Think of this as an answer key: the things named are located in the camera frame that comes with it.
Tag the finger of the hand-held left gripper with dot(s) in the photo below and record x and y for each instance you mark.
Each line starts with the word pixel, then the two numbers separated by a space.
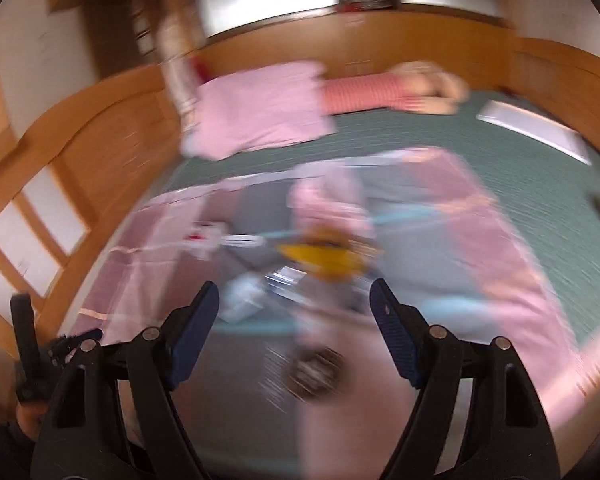
pixel 75 341

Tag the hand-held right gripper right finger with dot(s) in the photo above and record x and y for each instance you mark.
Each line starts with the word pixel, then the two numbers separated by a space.
pixel 397 335

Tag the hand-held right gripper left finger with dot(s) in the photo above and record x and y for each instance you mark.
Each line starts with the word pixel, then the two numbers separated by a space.
pixel 195 335

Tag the white pale blue wrapper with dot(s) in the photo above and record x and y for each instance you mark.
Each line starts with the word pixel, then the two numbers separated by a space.
pixel 245 297

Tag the round dark snack pack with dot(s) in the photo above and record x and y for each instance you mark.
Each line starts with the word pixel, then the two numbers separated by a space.
pixel 315 374

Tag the striped purple blanket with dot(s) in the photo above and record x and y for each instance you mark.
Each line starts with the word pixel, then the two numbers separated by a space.
pixel 454 260

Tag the white red snack wrapper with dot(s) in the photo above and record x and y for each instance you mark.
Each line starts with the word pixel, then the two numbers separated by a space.
pixel 207 237

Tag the yellow wrapper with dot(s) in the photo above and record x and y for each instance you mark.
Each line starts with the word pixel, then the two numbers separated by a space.
pixel 325 257

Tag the clear plastic wrapper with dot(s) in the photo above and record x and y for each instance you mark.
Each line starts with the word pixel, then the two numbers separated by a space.
pixel 287 282

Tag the wooden lattice partition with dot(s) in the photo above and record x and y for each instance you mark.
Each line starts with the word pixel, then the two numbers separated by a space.
pixel 35 230

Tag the pink wrapper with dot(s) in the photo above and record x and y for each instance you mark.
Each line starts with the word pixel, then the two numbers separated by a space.
pixel 330 200

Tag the green bed mat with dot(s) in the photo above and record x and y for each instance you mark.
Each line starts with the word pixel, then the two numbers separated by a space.
pixel 519 200

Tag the light grey pillow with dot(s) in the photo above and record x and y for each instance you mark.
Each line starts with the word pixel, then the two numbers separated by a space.
pixel 192 142

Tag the pink pillow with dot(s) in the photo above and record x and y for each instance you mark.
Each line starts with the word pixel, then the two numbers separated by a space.
pixel 260 110

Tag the red striped pillow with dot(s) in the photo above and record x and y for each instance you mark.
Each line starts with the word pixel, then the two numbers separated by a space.
pixel 379 92

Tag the white paper sheet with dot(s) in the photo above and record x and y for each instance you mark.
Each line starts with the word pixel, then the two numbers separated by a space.
pixel 534 130

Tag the wooden bed frame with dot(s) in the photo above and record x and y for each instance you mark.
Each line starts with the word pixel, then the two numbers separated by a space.
pixel 105 120

